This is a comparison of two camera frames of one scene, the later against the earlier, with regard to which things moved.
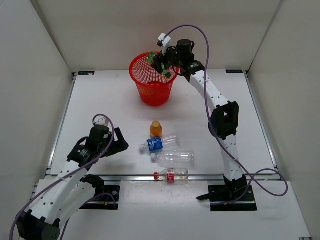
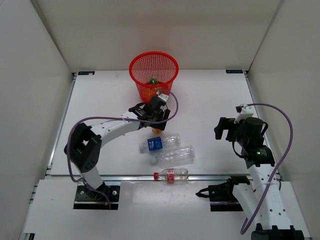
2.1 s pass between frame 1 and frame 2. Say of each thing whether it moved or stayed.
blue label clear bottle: stayed
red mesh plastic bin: stayed
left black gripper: moved
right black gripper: moved
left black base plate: stayed
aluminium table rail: stayed
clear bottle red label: stayed
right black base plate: stayed
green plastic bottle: moved
